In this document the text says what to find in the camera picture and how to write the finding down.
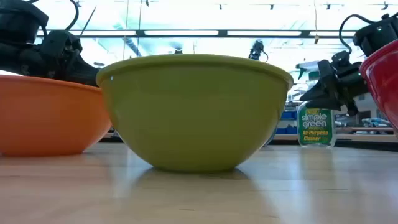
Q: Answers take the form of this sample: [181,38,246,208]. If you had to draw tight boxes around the green bowl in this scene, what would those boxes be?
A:
[95,53,294,174]

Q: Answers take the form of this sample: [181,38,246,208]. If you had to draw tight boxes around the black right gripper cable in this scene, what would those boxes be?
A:
[338,14,376,55]

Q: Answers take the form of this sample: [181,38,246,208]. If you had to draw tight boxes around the orange bowl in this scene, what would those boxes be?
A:
[0,74,113,157]

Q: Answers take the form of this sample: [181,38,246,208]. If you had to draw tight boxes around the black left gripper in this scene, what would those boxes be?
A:
[0,30,100,88]

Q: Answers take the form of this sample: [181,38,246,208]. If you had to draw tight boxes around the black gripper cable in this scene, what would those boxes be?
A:
[338,14,376,55]
[65,0,80,32]

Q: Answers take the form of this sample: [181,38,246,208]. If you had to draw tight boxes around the green cleaner spray bottle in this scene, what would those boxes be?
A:
[295,60,337,149]

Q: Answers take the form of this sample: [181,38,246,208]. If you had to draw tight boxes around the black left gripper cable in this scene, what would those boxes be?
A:
[65,0,80,32]

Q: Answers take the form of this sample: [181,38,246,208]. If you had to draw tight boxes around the blue storage bin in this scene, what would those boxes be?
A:
[275,126,298,135]
[280,110,298,121]

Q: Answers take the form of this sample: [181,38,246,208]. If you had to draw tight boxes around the large red bowl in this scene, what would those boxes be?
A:
[359,39,398,138]

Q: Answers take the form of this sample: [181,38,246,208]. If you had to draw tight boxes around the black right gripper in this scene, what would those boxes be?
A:
[300,50,369,118]

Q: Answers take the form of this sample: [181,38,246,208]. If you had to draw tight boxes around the black ceiling rail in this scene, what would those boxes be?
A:
[36,29,357,39]

